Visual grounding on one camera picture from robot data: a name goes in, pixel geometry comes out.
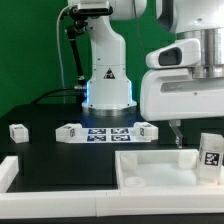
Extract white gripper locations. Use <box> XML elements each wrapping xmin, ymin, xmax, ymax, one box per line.
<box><xmin>140</xmin><ymin>68</ymin><xmax>224</xmax><ymax>148</ymax></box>

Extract white square table top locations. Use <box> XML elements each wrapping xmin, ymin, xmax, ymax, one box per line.
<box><xmin>115</xmin><ymin>149</ymin><xmax>224</xmax><ymax>193</ymax></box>

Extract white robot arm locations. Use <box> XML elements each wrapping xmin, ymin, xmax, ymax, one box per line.
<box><xmin>68</xmin><ymin>0</ymin><xmax>224</xmax><ymax>122</ymax></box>

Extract fiducial marker sheet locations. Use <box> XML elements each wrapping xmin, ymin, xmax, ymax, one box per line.
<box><xmin>70</xmin><ymin>127</ymin><xmax>146</xmax><ymax>143</ymax></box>

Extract white U-shaped fence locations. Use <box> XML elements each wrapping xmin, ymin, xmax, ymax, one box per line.
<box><xmin>0</xmin><ymin>156</ymin><xmax>224</xmax><ymax>219</ymax></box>

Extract black cables at base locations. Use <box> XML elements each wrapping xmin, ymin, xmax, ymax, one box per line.
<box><xmin>30</xmin><ymin>87</ymin><xmax>88</xmax><ymax>106</ymax></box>

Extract black camera on mount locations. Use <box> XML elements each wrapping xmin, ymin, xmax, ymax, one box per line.
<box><xmin>65</xmin><ymin>3</ymin><xmax>113</xmax><ymax>86</ymax></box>

